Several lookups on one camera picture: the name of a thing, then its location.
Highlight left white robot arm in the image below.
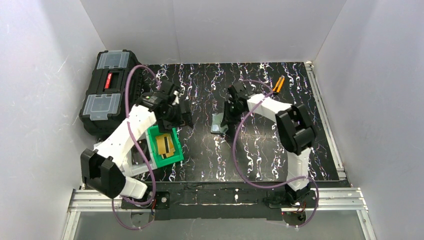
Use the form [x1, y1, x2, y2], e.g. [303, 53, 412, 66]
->
[80, 80, 193, 200]

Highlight black toolbox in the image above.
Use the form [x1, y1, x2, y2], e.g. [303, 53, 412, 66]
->
[79, 49, 140, 139]

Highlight black credit cards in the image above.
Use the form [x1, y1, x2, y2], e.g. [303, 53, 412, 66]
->
[131, 139, 151, 165]

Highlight gold credit cards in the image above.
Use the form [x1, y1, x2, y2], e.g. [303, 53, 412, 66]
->
[155, 133, 176, 159]

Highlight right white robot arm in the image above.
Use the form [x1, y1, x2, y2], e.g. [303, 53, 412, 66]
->
[210, 82, 317, 193]

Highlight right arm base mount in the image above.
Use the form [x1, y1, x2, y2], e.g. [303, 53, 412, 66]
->
[263, 185, 319, 228]

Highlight green plastic bin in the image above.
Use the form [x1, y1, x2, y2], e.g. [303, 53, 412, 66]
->
[146, 125, 184, 168]

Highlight aluminium frame rail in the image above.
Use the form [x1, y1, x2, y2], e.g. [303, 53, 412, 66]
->
[62, 61, 376, 240]

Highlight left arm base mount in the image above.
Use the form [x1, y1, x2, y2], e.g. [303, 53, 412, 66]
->
[120, 190, 171, 228]

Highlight white bin with black cards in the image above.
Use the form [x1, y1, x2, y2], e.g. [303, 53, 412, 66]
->
[123, 132, 158, 177]

